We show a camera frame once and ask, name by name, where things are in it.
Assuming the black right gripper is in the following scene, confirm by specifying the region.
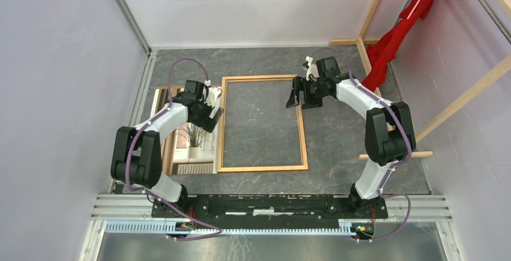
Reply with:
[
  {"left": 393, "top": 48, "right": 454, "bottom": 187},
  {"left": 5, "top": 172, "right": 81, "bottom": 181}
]
[{"left": 286, "top": 76, "right": 328, "bottom": 109}]

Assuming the golden wooden picture frame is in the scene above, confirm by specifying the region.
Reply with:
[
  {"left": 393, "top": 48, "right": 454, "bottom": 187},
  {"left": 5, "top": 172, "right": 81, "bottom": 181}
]
[{"left": 216, "top": 75, "right": 309, "bottom": 172}]

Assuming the plant window photo print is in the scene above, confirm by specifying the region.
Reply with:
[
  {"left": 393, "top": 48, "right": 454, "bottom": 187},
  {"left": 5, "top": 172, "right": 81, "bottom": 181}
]
[{"left": 151, "top": 85, "right": 223, "bottom": 176}]

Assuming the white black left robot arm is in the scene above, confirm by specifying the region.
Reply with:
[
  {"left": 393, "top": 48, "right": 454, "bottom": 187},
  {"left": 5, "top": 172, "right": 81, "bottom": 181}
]
[{"left": 110, "top": 80, "right": 224, "bottom": 218}]

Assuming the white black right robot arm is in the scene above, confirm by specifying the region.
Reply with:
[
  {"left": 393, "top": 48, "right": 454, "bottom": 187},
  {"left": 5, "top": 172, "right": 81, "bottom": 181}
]
[{"left": 286, "top": 56, "right": 416, "bottom": 218}]

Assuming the light wooden beam structure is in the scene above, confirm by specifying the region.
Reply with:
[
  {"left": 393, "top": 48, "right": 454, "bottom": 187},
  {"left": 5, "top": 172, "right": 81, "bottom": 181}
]
[{"left": 330, "top": 0, "right": 510, "bottom": 141}]

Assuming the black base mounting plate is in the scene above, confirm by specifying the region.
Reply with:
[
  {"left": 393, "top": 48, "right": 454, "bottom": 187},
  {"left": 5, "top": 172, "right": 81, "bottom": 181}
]
[{"left": 176, "top": 194, "right": 389, "bottom": 231}]

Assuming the red cloth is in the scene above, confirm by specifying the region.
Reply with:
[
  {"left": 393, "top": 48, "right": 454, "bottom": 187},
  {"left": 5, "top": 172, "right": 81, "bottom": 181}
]
[{"left": 362, "top": 0, "right": 434, "bottom": 91}]

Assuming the left controller board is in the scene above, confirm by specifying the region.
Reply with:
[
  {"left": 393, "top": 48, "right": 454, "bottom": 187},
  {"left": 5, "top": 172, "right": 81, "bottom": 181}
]
[{"left": 175, "top": 222, "right": 196, "bottom": 232}]

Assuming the controller board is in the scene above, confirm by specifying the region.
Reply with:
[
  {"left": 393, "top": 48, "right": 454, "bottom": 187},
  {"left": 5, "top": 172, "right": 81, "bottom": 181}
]
[
  {"left": 350, "top": 223, "right": 375, "bottom": 240},
  {"left": 175, "top": 222, "right": 196, "bottom": 232}
]

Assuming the right controller board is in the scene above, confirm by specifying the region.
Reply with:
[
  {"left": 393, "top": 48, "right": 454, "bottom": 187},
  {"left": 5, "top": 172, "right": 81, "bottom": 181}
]
[{"left": 350, "top": 223, "right": 375, "bottom": 240}]

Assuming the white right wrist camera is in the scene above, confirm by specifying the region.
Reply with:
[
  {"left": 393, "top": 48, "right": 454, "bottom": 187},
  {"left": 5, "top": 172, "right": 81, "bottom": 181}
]
[{"left": 303, "top": 56, "right": 319, "bottom": 81}]

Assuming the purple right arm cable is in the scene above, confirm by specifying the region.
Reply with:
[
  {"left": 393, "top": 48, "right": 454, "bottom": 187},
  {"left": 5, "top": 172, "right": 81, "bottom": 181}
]
[{"left": 309, "top": 48, "right": 413, "bottom": 242}]

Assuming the aluminium rail frame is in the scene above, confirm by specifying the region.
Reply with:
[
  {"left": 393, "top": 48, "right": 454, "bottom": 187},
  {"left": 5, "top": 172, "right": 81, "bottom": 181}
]
[{"left": 78, "top": 0, "right": 466, "bottom": 261}]

